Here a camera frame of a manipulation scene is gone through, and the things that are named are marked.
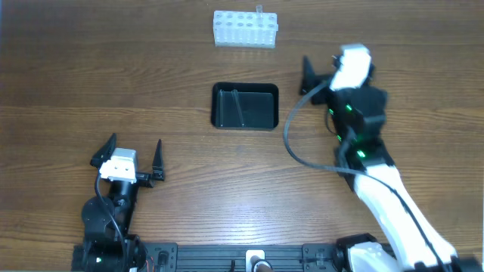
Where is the black cable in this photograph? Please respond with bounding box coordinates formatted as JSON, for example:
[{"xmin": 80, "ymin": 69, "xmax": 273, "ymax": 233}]
[
  {"xmin": 93, "ymin": 173, "xmax": 130, "ymax": 272},
  {"xmin": 283, "ymin": 80, "xmax": 368, "ymax": 179}
]

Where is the mounting rail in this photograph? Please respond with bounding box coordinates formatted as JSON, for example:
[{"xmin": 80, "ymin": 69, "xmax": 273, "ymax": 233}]
[{"xmin": 71, "ymin": 243, "xmax": 394, "ymax": 272}]

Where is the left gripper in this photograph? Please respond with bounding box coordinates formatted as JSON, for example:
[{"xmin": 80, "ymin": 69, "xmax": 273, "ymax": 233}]
[{"xmin": 89, "ymin": 132, "xmax": 166, "ymax": 189}]

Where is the black tray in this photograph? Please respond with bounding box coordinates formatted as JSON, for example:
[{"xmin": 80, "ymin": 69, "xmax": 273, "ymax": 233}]
[{"xmin": 210, "ymin": 82, "xmax": 280, "ymax": 131}]

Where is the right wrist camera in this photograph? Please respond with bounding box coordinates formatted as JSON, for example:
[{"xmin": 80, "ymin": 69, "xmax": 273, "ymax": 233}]
[{"xmin": 328, "ymin": 43, "xmax": 373, "ymax": 92}]

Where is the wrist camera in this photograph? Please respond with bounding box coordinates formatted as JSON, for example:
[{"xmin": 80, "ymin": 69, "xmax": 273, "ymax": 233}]
[
  {"xmin": 98, "ymin": 147, "xmax": 138, "ymax": 185},
  {"xmin": 328, "ymin": 43, "xmax": 373, "ymax": 92}
]

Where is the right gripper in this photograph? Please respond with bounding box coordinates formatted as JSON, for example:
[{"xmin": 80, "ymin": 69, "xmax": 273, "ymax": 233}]
[{"xmin": 299, "ymin": 55, "xmax": 333, "ymax": 106}]

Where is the white test tube rack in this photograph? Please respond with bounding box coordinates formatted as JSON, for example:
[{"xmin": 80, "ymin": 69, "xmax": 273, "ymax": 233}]
[{"xmin": 213, "ymin": 10, "xmax": 280, "ymax": 49}]

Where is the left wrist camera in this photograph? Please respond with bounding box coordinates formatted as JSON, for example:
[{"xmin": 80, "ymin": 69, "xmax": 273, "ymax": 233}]
[{"xmin": 98, "ymin": 147, "xmax": 138, "ymax": 185}]

